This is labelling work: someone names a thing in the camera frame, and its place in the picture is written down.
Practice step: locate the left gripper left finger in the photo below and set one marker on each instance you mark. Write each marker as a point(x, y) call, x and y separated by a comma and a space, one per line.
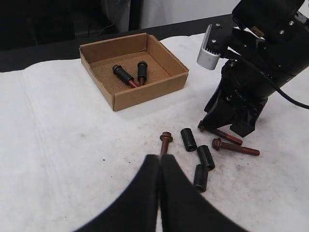
point(142, 193)

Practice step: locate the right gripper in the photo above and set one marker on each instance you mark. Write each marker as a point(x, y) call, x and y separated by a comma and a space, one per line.
point(243, 84)

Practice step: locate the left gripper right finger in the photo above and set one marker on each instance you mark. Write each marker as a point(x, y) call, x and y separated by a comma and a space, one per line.
point(178, 203)

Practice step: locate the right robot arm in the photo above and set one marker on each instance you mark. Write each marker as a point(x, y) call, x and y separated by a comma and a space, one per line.
point(272, 38)

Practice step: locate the open cardboard box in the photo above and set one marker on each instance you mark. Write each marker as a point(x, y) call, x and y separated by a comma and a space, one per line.
point(135, 72)

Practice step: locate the copper flange bolt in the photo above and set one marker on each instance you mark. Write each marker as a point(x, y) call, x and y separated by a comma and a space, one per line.
point(166, 142)
point(227, 136)
point(142, 82)
point(237, 149)
point(133, 84)

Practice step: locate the black cylindrical sleeve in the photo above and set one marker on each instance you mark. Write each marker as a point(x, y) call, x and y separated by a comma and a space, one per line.
point(206, 157)
point(200, 177)
point(188, 139)
point(124, 75)
point(141, 72)

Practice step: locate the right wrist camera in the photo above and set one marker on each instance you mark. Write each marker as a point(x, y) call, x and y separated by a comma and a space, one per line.
point(208, 54)

